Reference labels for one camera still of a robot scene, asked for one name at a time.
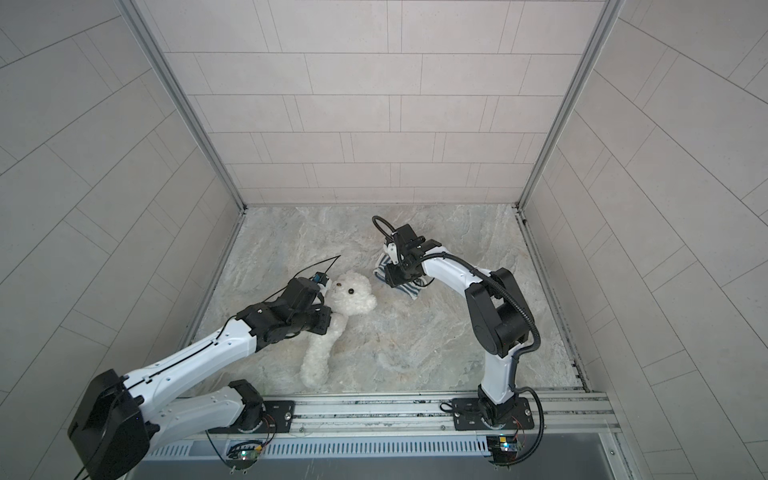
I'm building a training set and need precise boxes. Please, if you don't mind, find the controller circuit board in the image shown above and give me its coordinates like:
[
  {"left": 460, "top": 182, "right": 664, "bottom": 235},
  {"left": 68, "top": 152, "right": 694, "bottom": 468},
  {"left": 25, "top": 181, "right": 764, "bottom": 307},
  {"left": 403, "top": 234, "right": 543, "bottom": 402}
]
[
  {"left": 486, "top": 436, "right": 521, "bottom": 465},
  {"left": 227, "top": 440, "right": 265, "bottom": 471}
]

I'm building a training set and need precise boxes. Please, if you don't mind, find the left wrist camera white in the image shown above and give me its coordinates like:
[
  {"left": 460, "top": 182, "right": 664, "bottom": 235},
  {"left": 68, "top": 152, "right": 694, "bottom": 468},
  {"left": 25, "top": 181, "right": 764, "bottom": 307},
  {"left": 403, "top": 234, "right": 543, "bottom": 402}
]
[{"left": 311, "top": 272, "right": 329, "bottom": 287}]

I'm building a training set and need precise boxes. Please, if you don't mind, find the left controller circuit board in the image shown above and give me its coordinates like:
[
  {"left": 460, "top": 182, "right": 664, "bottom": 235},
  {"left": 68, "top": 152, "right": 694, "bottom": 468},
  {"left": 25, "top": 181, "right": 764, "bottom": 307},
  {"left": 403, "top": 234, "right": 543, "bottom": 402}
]
[{"left": 227, "top": 440, "right": 265, "bottom": 471}]

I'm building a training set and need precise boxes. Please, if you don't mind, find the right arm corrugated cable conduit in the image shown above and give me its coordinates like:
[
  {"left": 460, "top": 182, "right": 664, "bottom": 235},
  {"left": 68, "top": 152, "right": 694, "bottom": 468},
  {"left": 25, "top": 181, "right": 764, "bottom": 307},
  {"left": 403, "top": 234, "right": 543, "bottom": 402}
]
[{"left": 370, "top": 215, "right": 546, "bottom": 466}]

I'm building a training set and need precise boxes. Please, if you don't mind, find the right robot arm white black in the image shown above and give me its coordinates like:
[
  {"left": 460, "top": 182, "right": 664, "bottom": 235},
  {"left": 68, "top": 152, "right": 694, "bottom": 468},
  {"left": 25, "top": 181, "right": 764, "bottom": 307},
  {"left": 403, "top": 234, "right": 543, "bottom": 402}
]
[{"left": 372, "top": 215, "right": 541, "bottom": 429}]

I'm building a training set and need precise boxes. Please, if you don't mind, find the right controller circuit board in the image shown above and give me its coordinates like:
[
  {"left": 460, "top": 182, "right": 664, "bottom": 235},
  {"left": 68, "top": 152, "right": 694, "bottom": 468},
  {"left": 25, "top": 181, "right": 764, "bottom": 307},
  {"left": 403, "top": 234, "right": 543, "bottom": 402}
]
[{"left": 486, "top": 436, "right": 521, "bottom": 465}]

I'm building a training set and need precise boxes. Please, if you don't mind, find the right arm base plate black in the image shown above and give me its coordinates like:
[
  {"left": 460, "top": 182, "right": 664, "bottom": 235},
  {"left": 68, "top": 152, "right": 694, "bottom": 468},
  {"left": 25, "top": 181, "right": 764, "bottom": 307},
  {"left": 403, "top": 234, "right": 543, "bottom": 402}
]
[{"left": 440, "top": 396, "right": 535, "bottom": 431}]

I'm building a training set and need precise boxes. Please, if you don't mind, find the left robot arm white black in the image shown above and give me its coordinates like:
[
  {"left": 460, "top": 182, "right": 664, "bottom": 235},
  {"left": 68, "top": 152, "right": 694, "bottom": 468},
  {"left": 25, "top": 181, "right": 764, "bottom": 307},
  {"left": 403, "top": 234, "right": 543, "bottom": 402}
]
[{"left": 67, "top": 272, "right": 331, "bottom": 479}]

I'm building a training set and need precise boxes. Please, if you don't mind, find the aluminium mounting rail frame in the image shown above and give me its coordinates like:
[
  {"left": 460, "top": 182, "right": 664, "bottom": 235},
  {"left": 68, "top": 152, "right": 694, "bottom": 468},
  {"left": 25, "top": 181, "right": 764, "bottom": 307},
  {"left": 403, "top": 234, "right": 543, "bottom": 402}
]
[{"left": 149, "top": 389, "right": 619, "bottom": 450}]

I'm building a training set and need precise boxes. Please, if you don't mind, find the blue white striped knit sweater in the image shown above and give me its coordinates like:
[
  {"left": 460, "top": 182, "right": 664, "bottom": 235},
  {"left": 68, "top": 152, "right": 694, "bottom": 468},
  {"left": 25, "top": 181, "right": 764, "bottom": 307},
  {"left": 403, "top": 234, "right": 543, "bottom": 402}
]
[{"left": 373, "top": 253, "right": 434, "bottom": 300}]

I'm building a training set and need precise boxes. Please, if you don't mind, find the ventilation grille strip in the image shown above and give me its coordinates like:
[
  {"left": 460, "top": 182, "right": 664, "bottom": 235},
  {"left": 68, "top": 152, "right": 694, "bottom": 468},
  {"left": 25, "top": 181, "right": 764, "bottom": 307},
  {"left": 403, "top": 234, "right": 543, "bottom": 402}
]
[{"left": 145, "top": 435, "right": 490, "bottom": 461}]

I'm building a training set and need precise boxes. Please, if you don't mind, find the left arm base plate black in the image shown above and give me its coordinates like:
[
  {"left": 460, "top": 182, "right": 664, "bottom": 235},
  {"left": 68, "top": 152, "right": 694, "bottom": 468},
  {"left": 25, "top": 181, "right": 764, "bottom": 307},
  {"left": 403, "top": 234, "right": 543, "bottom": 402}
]
[{"left": 209, "top": 400, "right": 296, "bottom": 434}]

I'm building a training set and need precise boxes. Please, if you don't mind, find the white teddy bear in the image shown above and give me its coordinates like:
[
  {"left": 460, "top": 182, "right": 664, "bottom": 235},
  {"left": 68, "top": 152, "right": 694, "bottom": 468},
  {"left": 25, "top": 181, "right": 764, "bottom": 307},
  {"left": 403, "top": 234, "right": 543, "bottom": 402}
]
[{"left": 300, "top": 271, "right": 377, "bottom": 390}]

